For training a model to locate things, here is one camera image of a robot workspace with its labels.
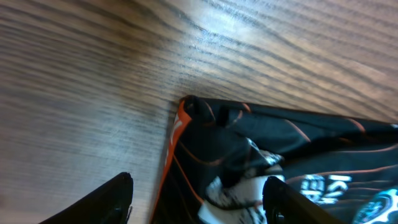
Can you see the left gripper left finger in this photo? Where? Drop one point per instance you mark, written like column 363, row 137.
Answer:
column 108, row 204

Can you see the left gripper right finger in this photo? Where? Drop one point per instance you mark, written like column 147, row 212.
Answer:
column 283, row 204

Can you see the black orange patterned jersey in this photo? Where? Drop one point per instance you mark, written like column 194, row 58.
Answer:
column 221, row 154

